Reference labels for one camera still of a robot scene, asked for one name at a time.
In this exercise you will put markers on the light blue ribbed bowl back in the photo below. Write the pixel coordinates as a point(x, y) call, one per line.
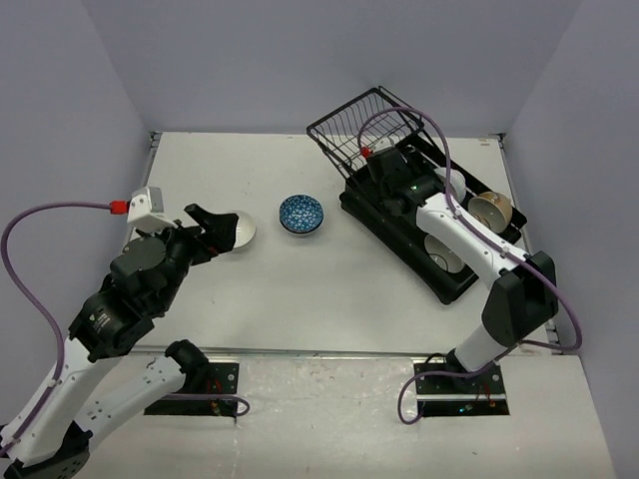
point(457, 182)

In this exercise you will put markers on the black wire dish rack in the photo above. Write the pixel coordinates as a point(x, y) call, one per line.
point(376, 114)

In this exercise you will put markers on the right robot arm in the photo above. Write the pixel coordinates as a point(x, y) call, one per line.
point(521, 286)

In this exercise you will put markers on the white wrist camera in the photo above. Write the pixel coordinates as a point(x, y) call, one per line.
point(377, 147)
point(146, 210)

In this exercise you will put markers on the beige floral bowl back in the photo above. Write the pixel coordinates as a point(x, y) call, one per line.
point(492, 209)

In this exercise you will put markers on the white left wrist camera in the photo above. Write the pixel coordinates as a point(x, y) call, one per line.
point(146, 210)

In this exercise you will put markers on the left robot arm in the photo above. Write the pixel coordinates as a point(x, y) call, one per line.
point(56, 433)

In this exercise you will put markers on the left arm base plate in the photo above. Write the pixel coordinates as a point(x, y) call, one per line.
point(214, 378)

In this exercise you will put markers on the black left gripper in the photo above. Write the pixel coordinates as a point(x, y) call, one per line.
point(219, 237)

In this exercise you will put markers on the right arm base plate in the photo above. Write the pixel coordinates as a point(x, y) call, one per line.
point(442, 396)

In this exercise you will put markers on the red patterned white bowl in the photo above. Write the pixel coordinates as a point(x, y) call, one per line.
point(301, 214)

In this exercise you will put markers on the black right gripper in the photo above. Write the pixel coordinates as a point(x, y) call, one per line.
point(414, 171)

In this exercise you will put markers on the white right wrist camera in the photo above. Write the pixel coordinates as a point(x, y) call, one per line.
point(377, 147)

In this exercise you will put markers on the orange flower beige bowl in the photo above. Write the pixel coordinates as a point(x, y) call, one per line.
point(444, 257)

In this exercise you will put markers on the light blue ribbed bowl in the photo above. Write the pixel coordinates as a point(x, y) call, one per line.
point(457, 182)
point(245, 230)

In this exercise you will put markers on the light blue ribbed bowl front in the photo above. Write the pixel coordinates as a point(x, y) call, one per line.
point(245, 230)

